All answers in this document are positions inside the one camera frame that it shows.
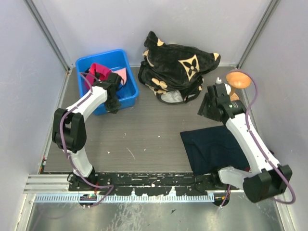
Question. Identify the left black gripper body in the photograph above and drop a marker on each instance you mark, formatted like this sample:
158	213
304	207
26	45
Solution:
115	95

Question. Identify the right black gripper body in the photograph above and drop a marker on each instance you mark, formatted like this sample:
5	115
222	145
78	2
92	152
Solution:
210	114

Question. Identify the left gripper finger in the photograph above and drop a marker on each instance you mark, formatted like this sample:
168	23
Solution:
116	103
111	104

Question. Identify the blue plastic bin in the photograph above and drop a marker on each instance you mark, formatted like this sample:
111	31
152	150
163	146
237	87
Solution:
114	60

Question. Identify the wooden hat stand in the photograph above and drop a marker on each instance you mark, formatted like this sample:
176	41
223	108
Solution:
237	80

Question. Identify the navy blue cloth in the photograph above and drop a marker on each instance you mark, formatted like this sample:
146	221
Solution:
212	148

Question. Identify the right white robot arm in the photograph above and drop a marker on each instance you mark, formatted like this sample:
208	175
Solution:
267	178

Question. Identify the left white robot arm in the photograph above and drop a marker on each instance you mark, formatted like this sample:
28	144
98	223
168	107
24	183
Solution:
69	131

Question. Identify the magenta cap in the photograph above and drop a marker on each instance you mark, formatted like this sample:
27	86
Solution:
100	71

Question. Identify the pink cap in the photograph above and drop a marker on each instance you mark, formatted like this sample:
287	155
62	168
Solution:
123	74

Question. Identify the black patterned plush blanket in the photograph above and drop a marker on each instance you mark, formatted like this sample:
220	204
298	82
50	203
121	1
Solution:
174	73

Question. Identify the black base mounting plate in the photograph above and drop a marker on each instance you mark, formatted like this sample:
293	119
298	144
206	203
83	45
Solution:
157	183

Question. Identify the left aluminium frame post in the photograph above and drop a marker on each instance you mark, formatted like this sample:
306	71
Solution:
48	35

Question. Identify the aluminium frame post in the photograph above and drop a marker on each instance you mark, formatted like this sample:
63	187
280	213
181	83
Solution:
48	35
270	9

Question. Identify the right aluminium frame post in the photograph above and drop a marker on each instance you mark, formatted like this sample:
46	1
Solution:
270	9

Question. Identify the slotted cable duct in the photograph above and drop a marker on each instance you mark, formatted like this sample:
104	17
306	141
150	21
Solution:
85	198

